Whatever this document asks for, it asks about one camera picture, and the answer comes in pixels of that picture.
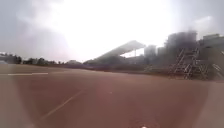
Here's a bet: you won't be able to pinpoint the row of trees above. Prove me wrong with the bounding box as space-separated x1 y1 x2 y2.
0 53 83 66

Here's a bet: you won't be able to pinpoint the grandstand with slanted roof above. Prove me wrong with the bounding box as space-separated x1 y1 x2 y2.
83 40 147 72

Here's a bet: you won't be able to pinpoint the group of tall buildings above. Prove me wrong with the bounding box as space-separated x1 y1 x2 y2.
143 30 224 68

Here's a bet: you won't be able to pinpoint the metal scaffold stairs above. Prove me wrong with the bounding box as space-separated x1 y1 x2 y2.
168 48 224 81

